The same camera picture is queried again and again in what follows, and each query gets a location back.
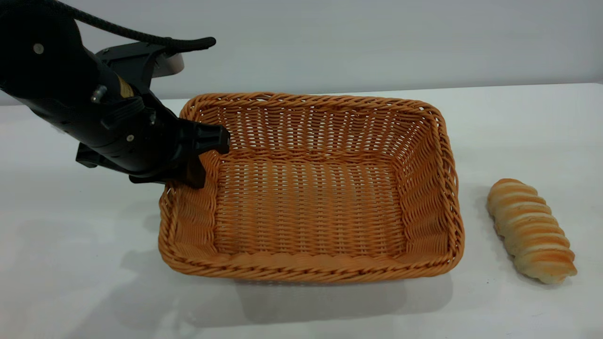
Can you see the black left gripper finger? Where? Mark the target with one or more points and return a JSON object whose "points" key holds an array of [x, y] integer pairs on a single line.
{"points": [[212, 139], [192, 172]]}

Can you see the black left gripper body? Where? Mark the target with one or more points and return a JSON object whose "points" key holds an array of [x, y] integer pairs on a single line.
{"points": [[136, 141]]}

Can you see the orange wicker basket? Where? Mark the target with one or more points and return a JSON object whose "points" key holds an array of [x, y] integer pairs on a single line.
{"points": [[311, 212]]}

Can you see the ridged bread roll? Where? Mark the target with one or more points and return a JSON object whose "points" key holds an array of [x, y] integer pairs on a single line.
{"points": [[530, 230]]}

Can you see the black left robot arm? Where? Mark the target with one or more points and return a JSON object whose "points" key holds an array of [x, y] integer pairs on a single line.
{"points": [[37, 75]]}

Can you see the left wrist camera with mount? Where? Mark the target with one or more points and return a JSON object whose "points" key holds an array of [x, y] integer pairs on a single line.
{"points": [[136, 59]]}

